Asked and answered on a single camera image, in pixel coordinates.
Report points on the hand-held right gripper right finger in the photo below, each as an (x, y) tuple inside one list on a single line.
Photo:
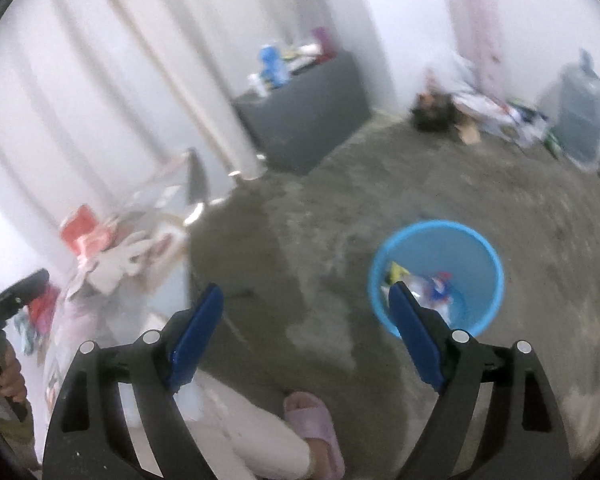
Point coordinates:
[(420, 340)]

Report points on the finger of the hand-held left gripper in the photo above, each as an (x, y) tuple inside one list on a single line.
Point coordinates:
[(22, 292)]

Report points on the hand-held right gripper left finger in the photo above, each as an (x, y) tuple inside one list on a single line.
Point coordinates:
[(195, 340)]

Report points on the white translucent plastic bag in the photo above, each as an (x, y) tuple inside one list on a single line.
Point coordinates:
[(422, 295)]

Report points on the blue and white packet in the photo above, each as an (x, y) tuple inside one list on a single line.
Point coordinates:
[(442, 285)]

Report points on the blue plastic bin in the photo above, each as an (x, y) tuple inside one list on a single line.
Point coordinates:
[(475, 270)]

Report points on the person's left hand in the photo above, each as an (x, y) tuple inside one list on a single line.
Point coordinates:
[(10, 382)]

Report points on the red orange snack packet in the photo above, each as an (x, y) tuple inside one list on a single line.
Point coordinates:
[(42, 307)]

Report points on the white glove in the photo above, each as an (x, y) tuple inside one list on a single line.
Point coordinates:
[(125, 257)]

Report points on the white fluffy pants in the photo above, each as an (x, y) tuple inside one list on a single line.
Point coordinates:
[(250, 440)]

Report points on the pink slipper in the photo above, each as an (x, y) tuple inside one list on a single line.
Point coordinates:
[(315, 425)]

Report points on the cardboard piece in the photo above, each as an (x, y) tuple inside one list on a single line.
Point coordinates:
[(467, 132)]

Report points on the dark box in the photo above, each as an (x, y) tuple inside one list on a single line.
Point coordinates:
[(432, 112)]

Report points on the floor clutter pile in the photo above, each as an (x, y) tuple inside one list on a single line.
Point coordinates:
[(510, 115)]

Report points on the white curtain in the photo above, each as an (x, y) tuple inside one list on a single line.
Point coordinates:
[(105, 60)]

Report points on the grey cabinet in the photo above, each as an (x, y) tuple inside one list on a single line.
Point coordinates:
[(305, 115)]

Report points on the wooden pole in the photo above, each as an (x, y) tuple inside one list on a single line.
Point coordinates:
[(180, 90)]

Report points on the small white bottle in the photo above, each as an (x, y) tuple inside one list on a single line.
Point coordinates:
[(258, 85)]

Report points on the white plastic shopping bag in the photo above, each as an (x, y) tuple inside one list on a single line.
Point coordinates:
[(462, 77)]

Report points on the large water jug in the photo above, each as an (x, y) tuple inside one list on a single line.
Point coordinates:
[(580, 110)]

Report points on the blue bottle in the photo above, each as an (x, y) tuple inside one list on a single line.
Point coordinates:
[(274, 67)]

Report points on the white tube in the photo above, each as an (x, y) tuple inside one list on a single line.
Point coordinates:
[(307, 50)]

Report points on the purple box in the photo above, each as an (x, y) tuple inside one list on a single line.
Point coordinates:
[(324, 40)]

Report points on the pink board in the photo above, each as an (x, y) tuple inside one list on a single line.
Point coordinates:
[(475, 25)]

